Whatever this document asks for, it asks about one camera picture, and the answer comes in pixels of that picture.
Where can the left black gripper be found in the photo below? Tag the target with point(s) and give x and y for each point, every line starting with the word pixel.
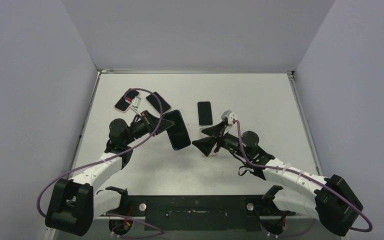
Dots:
pixel 149 120

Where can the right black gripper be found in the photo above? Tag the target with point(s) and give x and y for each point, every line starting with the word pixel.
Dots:
pixel 220 137

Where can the phone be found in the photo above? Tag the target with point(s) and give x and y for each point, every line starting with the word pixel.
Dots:
pixel 124 103
pixel 158 103
pixel 178 133

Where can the black smartphone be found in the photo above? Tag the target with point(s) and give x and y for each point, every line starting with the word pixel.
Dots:
pixel 205 117

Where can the beige phone case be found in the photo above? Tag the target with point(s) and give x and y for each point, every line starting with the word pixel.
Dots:
pixel 209 135

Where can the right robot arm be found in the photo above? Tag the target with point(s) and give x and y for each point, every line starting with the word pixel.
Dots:
pixel 330 200

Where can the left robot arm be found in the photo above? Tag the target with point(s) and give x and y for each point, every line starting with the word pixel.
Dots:
pixel 76 202

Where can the phone in pink case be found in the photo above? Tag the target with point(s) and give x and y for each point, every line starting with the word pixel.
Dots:
pixel 124 103

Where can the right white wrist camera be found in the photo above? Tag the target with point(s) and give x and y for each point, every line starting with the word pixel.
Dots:
pixel 228 117

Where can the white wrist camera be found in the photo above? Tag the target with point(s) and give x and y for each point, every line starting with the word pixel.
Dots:
pixel 136 103
pixel 228 117

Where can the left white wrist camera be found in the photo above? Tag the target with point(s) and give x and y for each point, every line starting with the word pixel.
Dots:
pixel 136 103

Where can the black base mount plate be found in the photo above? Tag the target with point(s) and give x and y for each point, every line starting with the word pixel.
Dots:
pixel 203 212

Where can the aluminium table frame rail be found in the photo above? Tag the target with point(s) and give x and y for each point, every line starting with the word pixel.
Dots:
pixel 290 73

